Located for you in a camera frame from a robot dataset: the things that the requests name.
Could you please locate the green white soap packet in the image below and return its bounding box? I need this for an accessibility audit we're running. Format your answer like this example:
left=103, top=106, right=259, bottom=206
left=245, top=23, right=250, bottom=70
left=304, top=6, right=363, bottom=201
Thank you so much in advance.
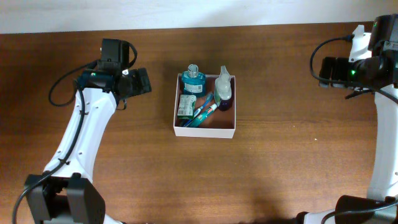
left=177, top=95, right=197, bottom=119

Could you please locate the blue mouthwash bottle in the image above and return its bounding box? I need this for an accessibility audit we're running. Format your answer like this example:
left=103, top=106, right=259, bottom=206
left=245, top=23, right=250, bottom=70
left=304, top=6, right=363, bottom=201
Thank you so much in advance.
left=182, top=64, right=206, bottom=98

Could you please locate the green toothpaste tube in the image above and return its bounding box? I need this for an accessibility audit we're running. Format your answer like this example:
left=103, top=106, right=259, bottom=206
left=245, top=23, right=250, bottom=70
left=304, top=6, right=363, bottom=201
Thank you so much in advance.
left=187, top=103, right=218, bottom=128

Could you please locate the blue white toothbrush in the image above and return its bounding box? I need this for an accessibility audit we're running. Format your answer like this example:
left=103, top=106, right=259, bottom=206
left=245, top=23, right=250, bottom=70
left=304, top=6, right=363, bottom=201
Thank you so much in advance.
left=184, top=92, right=213, bottom=127

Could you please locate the clear pump soap bottle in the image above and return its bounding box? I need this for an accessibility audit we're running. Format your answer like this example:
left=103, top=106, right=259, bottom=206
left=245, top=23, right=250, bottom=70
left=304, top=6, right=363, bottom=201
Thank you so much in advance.
left=214, top=65, right=233, bottom=111

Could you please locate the blue disposable razor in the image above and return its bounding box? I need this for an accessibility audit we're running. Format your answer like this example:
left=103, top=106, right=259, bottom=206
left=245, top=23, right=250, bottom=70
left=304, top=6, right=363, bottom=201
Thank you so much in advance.
left=179, top=119, right=188, bottom=127

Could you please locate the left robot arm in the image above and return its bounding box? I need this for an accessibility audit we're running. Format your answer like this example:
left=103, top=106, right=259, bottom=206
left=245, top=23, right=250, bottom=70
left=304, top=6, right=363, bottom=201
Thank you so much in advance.
left=24, top=68, right=152, bottom=223

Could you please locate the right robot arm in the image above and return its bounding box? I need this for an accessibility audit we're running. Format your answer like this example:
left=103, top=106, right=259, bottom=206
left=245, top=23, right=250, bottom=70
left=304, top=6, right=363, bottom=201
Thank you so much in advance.
left=294, top=14, right=397, bottom=224

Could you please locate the white cardboard box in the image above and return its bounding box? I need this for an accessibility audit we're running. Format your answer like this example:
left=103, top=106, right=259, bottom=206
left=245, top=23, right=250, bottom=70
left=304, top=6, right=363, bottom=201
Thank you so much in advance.
left=173, top=73, right=236, bottom=139

